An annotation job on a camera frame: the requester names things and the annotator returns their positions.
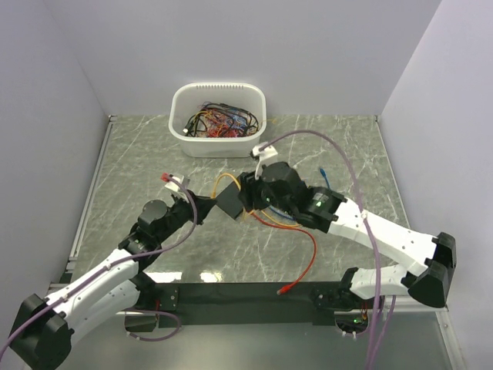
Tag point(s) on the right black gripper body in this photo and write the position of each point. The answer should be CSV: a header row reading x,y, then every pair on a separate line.
x,y
263,196

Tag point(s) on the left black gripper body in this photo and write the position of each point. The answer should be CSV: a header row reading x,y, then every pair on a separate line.
x,y
179,213

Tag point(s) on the black network switch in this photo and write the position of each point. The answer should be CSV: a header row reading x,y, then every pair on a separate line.
x,y
228,201

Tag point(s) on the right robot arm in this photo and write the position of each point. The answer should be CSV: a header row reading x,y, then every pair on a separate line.
x,y
423,266

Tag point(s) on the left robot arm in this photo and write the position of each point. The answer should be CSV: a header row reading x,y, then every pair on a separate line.
x,y
45,329

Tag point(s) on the white plastic tub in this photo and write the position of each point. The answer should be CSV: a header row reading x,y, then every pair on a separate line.
x,y
218,119

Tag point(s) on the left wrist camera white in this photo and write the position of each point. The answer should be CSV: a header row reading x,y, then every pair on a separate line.
x,y
176,184

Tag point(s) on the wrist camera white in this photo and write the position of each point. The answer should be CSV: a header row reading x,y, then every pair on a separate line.
x,y
176,184
264,157

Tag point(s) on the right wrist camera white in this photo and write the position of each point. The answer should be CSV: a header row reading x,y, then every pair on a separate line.
x,y
264,157

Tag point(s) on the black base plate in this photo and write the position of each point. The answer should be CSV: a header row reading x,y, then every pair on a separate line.
x,y
315,302

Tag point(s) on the aluminium rail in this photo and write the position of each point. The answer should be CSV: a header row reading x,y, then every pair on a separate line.
x,y
404,304

